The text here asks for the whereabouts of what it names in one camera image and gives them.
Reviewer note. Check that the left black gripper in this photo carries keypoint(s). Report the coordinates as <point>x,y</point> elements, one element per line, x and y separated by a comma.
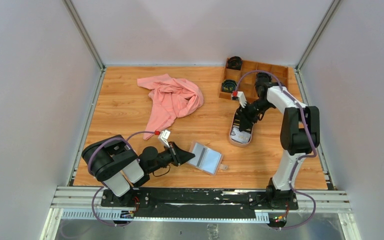
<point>179,156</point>

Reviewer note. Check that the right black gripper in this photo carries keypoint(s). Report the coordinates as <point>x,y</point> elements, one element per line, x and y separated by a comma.
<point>246,119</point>

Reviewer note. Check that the silver diamond VIP card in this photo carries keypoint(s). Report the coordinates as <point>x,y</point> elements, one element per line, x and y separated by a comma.
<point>241,137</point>

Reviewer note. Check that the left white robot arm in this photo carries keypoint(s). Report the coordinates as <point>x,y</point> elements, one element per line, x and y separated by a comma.
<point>115,164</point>

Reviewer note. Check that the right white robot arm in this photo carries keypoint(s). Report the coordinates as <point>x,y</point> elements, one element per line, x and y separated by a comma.
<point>299,134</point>

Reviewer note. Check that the pink oval card tray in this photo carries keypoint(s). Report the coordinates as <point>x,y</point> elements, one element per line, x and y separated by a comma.
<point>236,123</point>

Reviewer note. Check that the wooden compartment tray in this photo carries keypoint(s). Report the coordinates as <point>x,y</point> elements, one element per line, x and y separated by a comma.
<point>246,77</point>

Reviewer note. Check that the black coil bottom left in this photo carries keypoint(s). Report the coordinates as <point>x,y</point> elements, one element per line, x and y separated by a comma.
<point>229,86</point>

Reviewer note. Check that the black coil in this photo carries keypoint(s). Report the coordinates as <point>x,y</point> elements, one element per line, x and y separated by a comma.
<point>263,77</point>
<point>234,63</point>
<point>229,86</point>

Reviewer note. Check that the black coil middle right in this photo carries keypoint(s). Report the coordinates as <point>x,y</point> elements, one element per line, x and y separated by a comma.
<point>263,77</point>

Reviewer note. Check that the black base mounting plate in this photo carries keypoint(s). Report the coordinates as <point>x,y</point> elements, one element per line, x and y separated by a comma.
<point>223,204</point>

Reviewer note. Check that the black coil top left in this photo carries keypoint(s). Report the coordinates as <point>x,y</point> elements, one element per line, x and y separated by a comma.
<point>234,63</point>

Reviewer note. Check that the pink cloth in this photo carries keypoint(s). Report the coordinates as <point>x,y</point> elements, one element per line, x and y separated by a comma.
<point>172,98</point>

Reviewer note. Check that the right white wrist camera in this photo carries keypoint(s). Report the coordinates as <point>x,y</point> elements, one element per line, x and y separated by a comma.
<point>240,97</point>

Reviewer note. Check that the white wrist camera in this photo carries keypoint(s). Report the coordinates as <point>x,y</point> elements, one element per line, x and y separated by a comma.
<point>163,137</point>
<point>240,97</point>

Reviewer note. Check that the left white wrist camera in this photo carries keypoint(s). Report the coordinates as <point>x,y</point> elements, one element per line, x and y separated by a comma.
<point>163,137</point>

